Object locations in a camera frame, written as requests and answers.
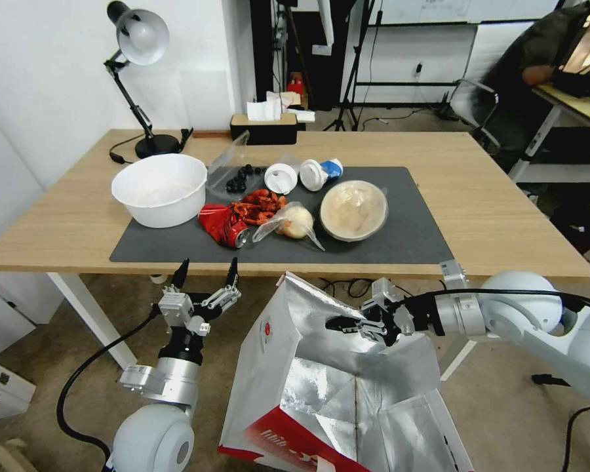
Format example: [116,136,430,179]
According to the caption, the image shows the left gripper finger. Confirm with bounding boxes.
[196,257,243,326]
[165,258,191,298]

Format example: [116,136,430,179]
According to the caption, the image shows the white table leg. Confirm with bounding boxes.
[439,338,479,382]
[46,273,140,371]

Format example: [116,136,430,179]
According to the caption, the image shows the dark grey desk mat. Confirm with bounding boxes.
[109,166,456,267]

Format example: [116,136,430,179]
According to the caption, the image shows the red crayfish shells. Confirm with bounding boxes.
[229,188,288,226]

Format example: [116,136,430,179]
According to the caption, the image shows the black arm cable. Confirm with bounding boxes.
[402,288,590,313]
[56,304,170,461]

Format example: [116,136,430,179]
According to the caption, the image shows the light wooden chair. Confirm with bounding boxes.
[0,438,41,472]

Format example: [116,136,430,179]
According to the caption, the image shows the clear plastic container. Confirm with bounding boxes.
[206,129,270,201]

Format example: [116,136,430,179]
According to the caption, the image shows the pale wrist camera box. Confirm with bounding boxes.
[369,277,408,311]
[158,286,197,329]

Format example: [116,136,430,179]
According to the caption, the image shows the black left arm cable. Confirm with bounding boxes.
[56,304,170,461]

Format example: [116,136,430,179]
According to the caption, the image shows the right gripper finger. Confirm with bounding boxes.
[324,315,392,348]
[359,298,385,323]

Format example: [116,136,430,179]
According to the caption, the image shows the red box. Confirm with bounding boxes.
[286,71,310,110]

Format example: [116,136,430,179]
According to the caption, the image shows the person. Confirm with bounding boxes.
[490,3,590,170]

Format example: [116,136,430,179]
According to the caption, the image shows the large white bowl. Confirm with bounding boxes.
[110,153,209,229]

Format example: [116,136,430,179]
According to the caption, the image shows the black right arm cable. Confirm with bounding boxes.
[402,288,590,313]

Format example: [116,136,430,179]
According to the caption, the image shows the white cabinet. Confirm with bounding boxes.
[0,273,66,361]

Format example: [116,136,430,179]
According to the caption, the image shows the clear bag with bun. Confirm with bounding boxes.
[251,201,326,252]

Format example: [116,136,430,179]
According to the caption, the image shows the white drawer unit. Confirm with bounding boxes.
[0,353,37,427]

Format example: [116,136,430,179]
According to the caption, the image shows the white red insulated delivery bag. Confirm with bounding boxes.
[218,271,475,472]

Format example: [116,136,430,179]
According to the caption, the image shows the crushed red soda can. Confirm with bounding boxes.
[197,203,251,249]

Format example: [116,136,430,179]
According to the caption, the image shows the black monitor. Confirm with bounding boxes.
[554,0,590,98]

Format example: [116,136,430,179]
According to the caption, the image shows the black desk lamp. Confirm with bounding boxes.
[103,0,180,160]

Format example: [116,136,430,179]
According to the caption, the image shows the white blue paper cup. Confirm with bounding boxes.
[299,157,345,192]

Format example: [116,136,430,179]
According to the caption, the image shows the black floor cable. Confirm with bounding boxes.
[318,277,376,299]
[562,404,590,472]

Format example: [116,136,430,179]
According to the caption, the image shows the yellow desk white frame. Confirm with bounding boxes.
[508,82,590,186]

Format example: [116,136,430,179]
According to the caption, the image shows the black tripod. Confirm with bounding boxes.
[321,0,377,133]

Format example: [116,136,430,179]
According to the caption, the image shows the black floor plug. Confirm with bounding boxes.
[530,373,572,388]

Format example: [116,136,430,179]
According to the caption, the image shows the white cup lid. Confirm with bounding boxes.
[263,163,296,195]

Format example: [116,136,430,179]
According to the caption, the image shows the white tissues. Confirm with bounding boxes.
[245,90,289,122]

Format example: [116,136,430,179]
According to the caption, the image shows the black tissue box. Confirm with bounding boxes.
[229,112,299,146]

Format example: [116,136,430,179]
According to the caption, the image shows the bunch of black grapes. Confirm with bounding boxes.
[224,163,268,193]

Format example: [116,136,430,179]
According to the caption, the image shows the lidded beige soup bowl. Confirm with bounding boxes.
[319,179,390,243]

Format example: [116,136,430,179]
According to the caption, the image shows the black lamp cord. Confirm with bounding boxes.
[109,132,146,165]

